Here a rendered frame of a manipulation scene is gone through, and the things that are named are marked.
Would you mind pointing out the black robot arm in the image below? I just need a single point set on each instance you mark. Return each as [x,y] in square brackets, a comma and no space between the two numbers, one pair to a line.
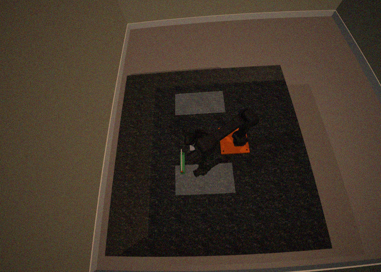
[206,145]

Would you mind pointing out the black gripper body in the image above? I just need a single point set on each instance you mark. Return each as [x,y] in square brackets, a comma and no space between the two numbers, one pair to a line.
[190,139]

